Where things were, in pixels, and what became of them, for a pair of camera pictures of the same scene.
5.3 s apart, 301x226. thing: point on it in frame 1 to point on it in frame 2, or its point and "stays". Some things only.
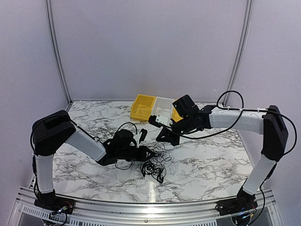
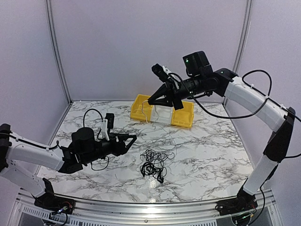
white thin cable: x=169 y=163 to x=159 y=129
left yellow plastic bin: x=141 y=109 stays
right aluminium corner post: x=241 y=50 stays
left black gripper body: x=123 y=154 to x=111 y=150
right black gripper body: x=186 y=125 to x=194 y=80
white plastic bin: x=162 y=107 stays
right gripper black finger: x=167 y=135 to x=167 y=95
